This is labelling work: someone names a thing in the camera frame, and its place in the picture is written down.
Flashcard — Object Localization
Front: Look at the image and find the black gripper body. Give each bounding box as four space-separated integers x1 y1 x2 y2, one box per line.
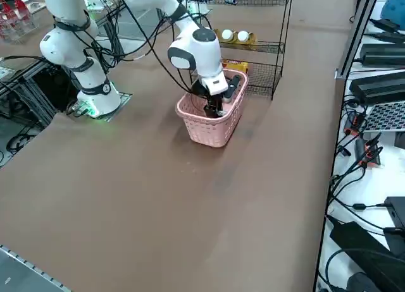
189 79 226 109

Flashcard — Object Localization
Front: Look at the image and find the pink plastic basket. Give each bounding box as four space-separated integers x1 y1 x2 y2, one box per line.
175 67 249 149

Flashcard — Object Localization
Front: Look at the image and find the yellow biscuit packet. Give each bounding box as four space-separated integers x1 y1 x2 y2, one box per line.
221 58 250 75

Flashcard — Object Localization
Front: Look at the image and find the red black electronic device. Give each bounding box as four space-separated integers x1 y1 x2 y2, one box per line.
344 110 365 137
354 136 384 169

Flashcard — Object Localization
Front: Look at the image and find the black power adapter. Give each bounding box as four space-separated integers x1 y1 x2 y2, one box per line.
359 43 405 69
349 71 405 106

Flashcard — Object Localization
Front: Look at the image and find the grey perforated plate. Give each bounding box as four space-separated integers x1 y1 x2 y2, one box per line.
363 100 405 134

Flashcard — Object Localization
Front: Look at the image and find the clear rack with red boxes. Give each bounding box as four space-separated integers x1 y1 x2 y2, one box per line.
0 0 41 46

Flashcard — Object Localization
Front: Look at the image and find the black box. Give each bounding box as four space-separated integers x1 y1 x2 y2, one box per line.
383 195 405 230

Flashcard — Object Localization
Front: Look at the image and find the blue round object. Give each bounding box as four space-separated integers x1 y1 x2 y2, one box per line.
380 0 405 21

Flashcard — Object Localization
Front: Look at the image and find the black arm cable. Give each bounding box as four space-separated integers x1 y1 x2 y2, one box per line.
115 0 213 95

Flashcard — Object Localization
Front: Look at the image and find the black wire shelf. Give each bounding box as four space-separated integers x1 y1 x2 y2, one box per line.
185 0 294 100

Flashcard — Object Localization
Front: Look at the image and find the black metal frame cart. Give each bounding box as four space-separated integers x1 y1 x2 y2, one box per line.
0 56 82 128

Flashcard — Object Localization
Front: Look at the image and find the aluminium profile post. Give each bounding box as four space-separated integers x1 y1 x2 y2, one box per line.
335 0 382 81

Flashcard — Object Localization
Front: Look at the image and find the aluminium edge rail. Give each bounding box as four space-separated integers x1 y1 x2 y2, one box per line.
0 243 70 292

